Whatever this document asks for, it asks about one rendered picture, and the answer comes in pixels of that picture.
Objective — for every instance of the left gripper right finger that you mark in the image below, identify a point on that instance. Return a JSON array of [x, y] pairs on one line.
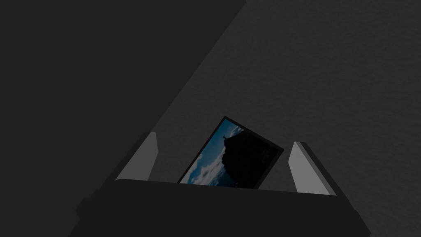
[[307, 171]]

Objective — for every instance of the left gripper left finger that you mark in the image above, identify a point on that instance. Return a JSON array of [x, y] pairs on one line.
[[141, 161]]

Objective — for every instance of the black framed sky picture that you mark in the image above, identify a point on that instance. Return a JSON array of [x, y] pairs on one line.
[[227, 158]]

